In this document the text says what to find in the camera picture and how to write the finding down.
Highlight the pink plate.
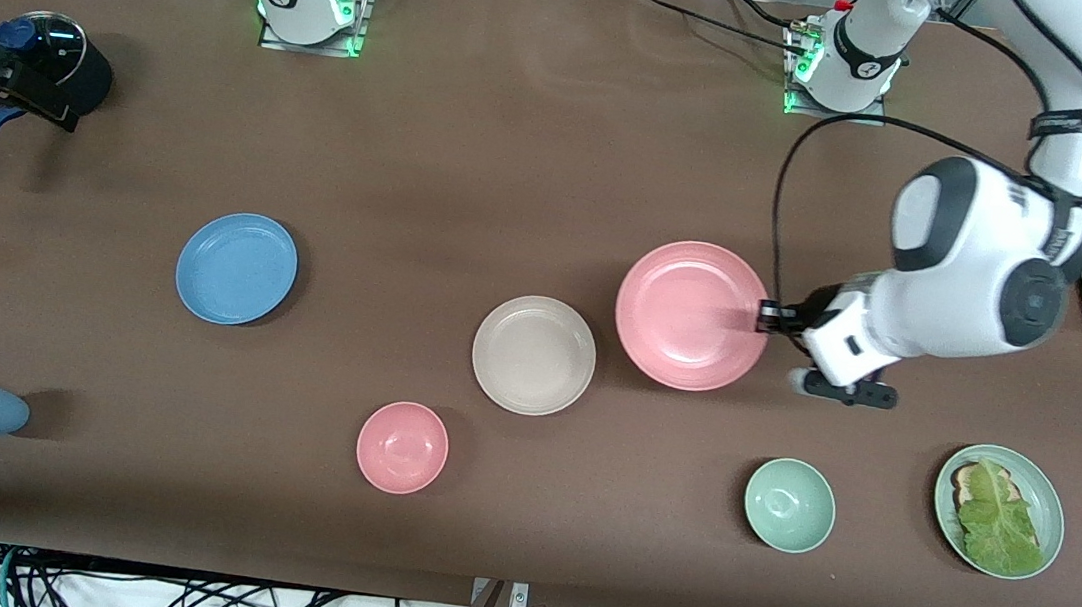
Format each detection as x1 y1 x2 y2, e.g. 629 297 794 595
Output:
607 233 780 400

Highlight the blue plate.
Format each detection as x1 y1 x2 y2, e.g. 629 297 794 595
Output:
170 207 304 333

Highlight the glass lid with blue knob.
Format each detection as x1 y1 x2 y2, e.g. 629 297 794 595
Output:
0 7 91 90

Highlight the green bowl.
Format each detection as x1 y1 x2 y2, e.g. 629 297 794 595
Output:
739 453 842 558

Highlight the toast slice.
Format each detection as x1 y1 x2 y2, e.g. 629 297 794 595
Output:
947 459 1017 520

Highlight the beige plate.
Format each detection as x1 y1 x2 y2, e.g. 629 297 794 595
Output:
465 289 603 423

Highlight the brown table mat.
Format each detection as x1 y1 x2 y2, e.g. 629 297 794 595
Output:
0 0 1082 607

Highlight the green lettuce leaf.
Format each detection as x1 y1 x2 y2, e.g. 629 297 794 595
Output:
950 455 1056 580

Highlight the green plate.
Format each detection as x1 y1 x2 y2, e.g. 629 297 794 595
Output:
925 439 1074 586

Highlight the pink bowl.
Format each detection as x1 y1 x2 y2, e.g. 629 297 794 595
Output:
352 396 454 500

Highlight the black pot with blue handle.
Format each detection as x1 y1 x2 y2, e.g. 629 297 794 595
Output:
0 7 121 194

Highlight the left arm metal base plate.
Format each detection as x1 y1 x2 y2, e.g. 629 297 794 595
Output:
780 23 895 127

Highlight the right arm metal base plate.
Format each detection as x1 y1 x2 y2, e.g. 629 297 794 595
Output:
258 0 371 60

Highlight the silver metal bracket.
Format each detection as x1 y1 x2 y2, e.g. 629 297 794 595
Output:
469 576 531 607

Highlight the green cable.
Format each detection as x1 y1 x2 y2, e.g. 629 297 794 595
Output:
0 546 25 607

